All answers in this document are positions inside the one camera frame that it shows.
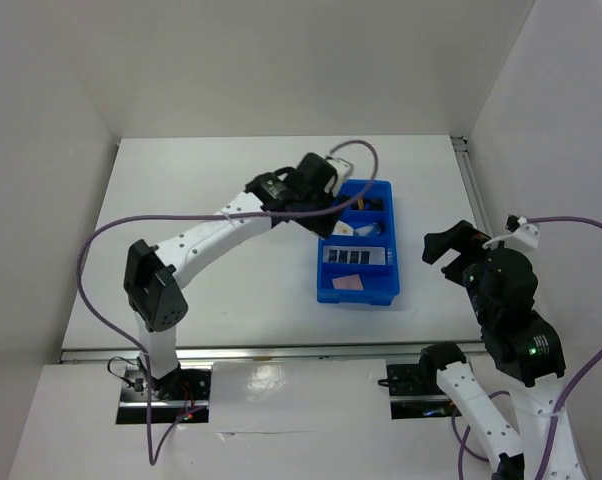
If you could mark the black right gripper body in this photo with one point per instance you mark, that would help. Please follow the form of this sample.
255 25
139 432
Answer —
468 239

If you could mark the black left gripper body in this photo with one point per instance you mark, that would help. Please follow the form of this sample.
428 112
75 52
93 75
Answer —
322 202

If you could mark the white egg-shaped foundation bottle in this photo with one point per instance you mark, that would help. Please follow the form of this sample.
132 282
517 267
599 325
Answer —
343 229

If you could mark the black eyeshadow palette pack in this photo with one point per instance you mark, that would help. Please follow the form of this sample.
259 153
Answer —
355 255

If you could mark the clear small bottle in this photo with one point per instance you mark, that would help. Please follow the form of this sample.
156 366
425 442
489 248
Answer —
370 230

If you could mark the pink paper packet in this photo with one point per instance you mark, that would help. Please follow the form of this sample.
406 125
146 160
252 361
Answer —
350 282

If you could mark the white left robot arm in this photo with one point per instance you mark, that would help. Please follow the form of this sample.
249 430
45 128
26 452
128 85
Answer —
156 275

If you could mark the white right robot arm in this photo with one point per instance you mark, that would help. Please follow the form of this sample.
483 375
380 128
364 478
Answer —
526 350

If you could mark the blue plastic organizer tray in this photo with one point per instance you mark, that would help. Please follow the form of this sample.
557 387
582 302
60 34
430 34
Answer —
381 282

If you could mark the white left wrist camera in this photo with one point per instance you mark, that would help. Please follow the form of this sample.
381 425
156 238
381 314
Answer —
343 167

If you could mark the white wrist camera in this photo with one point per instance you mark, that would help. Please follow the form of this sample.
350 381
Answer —
343 167
522 236

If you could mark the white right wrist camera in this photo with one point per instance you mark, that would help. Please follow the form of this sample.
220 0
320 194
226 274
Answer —
522 236

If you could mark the aluminium rail right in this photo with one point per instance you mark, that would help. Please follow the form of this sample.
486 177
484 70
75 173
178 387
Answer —
461 151

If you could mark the aluminium rail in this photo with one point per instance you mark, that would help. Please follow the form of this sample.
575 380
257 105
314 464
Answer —
259 353
461 151

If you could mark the aluminium rail front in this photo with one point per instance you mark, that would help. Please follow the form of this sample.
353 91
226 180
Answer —
259 353

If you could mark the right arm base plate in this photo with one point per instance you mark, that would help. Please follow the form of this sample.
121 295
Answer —
410 397

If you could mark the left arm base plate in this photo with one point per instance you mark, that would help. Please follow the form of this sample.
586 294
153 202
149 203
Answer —
189 396

